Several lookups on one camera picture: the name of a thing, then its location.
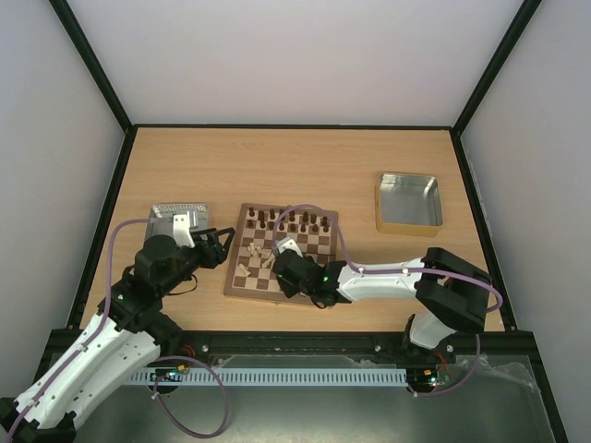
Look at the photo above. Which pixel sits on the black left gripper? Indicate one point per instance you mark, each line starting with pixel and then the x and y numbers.
pixel 219 255

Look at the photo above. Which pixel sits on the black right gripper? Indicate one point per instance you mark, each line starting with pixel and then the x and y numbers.
pixel 282 269

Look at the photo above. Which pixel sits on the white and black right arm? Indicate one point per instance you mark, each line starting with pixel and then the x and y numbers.
pixel 453 291

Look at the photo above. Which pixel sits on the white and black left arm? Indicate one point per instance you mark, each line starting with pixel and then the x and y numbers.
pixel 128 332

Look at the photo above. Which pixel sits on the white king chess piece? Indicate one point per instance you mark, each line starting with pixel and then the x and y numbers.
pixel 268 262

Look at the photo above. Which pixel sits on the wooden chess board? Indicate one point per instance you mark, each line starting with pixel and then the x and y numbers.
pixel 265 231

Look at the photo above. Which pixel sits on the white pawn near left edge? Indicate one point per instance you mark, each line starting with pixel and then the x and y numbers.
pixel 244 271

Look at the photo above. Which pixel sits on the silver embossed metal tray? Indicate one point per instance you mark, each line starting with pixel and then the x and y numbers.
pixel 167 210

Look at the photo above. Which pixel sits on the yellow metal tin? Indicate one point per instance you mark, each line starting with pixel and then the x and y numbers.
pixel 408 204

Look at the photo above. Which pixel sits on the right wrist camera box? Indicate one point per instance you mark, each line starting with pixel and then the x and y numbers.
pixel 287 243

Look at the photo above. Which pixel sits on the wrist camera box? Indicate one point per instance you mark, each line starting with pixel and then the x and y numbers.
pixel 183 222
pixel 287 243

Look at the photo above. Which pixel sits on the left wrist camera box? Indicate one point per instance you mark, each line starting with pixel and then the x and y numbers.
pixel 183 222

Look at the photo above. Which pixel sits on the black aluminium frame rail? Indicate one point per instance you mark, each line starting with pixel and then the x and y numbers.
pixel 381 348

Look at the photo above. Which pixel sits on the light blue cable duct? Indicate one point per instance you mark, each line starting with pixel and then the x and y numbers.
pixel 274 377

